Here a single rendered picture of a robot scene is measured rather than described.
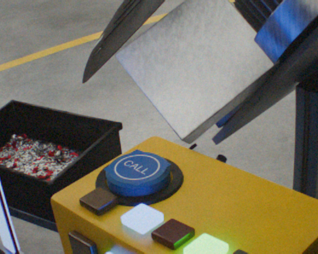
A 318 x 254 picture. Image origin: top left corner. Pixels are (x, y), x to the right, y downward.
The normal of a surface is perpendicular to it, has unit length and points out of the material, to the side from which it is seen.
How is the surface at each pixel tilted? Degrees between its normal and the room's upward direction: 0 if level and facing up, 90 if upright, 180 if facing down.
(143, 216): 0
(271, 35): 96
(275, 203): 0
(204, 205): 0
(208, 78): 55
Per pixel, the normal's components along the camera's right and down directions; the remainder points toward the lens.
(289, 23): -0.67, 0.38
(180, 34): -0.16, -0.09
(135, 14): -0.76, -0.44
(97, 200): -0.08, -0.87
